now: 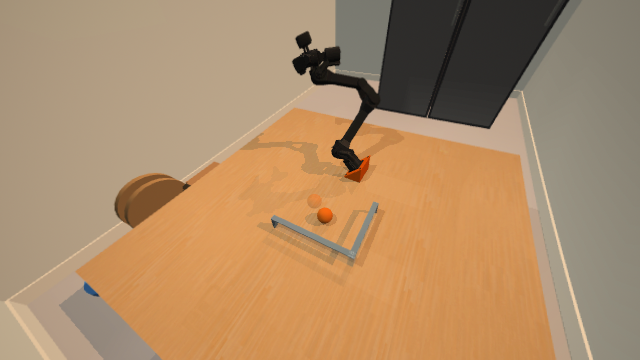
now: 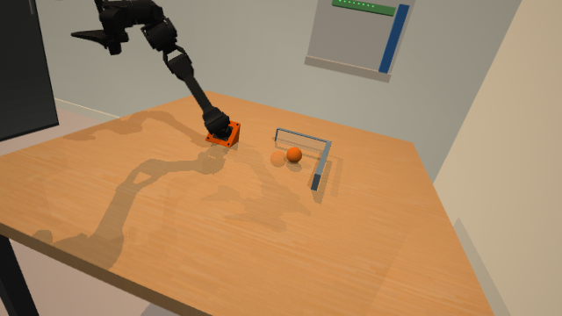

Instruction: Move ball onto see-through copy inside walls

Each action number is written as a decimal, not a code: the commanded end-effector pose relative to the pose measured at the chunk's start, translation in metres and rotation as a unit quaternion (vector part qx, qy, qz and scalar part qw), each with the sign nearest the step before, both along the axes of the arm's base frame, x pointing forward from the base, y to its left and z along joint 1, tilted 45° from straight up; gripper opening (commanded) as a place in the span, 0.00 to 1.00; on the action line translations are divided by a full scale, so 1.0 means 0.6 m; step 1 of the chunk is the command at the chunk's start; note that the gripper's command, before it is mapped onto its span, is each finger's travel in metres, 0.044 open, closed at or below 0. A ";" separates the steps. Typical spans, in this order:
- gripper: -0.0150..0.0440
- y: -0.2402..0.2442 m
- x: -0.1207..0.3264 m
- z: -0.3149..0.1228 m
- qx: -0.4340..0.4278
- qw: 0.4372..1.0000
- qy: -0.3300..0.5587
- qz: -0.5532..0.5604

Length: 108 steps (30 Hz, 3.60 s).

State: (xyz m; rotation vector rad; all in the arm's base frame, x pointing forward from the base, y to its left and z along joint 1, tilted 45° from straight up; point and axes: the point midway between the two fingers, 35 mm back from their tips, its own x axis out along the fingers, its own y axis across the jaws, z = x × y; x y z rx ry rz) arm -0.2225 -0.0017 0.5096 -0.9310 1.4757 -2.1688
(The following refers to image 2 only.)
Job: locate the clear low wall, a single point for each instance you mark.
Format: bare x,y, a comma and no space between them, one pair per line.
300,142

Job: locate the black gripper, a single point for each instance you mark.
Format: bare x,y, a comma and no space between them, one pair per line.
99,36

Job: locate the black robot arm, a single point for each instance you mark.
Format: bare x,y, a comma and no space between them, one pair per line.
162,36

